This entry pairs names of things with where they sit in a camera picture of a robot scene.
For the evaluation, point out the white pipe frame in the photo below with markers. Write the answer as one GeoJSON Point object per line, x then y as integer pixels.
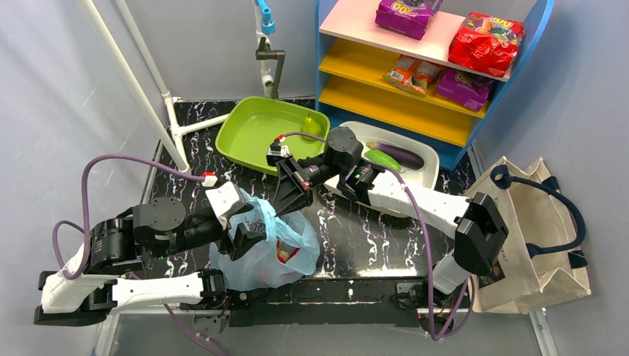
{"type": "Point", "coordinates": [117, 29]}

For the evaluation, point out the red snack bag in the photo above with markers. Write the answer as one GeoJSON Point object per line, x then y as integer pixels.
{"type": "Point", "coordinates": [486, 44]}

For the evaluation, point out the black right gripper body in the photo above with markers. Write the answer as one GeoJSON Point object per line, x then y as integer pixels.
{"type": "Point", "coordinates": [297, 172]}

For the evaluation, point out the light blue printed plastic bag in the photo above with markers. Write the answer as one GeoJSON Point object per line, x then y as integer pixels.
{"type": "Point", "coordinates": [259, 268]}

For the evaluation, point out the green rectangular tray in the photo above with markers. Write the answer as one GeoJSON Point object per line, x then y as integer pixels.
{"type": "Point", "coordinates": [254, 123]}

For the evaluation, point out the orange snack bag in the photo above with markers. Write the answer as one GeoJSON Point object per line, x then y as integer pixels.
{"type": "Point", "coordinates": [413, 75]}

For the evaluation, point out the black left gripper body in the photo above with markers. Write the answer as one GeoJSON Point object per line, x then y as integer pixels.
{"type": "Point", "coordinates": [240, 231]}

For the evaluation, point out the green pear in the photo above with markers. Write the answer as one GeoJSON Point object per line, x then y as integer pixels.
{"type": "Point", "coordinates": [311, 128]}

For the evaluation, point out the blue shelf with coloured boards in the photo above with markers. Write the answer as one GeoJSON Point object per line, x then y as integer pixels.
{"type": "Point", "coordinates": [353, 54]}

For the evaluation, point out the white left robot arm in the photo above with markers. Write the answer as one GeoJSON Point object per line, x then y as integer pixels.
{"type": "Point", "coordinates": [159, 228]}

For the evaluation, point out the purple eggplant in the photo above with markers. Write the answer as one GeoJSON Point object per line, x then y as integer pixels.
{"type": "Point", "coordinates": [405, 157]}

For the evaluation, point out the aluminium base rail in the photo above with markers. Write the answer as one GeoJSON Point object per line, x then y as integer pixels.
{"type": "Point", "coordinates": [359, 239]}

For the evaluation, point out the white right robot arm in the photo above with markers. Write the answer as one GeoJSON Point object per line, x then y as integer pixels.
{"type": "Point", "coordinates": [474, 223]}

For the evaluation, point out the purple snack bag top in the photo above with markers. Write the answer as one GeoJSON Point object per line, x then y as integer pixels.
{"type": "Point", "coordinates": [410, 18]}

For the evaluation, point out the red strawberry bunch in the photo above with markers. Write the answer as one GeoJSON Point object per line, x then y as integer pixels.
{"type": "Point", "coordinates": [284, 252]}

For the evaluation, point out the white rectangular tray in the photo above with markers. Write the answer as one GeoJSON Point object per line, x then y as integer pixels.
{"type": "Point", "coordinates": [388, 196]}

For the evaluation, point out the green corn cob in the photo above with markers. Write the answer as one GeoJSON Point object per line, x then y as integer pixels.
{"type": "Point", "coordinates": [381, 158]}

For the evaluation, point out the grey faucet on pipe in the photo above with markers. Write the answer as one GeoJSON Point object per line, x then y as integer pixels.
{"type": "Point", "coordinates": [271, 61]}

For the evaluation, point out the purple snack bag lower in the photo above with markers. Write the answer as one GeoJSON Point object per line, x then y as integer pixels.
{"type": "Point", "coordinates": [469, 90]}

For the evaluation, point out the cream canvas tote bag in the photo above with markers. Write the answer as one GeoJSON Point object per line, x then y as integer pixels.
{"type": "Point", "coordinates": [540, 263]}

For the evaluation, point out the purple snack bag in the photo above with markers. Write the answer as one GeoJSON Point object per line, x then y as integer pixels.
{"type": "Point", "coordinates": [410, 18]}
{"type": "Point", "coordinates": [469, 90]}

